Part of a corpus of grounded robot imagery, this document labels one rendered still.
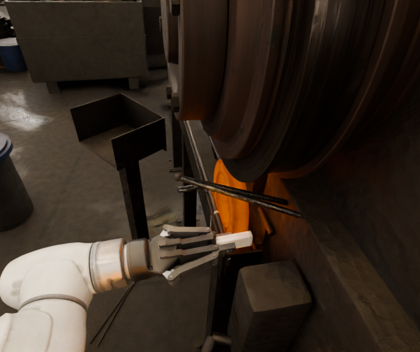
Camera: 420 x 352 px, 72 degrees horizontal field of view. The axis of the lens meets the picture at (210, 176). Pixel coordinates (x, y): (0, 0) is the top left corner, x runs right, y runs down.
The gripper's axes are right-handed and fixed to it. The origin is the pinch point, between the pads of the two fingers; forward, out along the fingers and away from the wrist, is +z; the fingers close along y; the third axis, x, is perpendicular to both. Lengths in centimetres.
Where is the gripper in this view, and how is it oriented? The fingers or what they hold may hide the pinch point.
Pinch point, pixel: (234, 241)
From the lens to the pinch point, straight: 58.5
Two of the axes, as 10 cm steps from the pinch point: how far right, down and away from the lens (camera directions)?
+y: 1.9, 6.3, -7.5
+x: -0.4, -7.6, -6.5
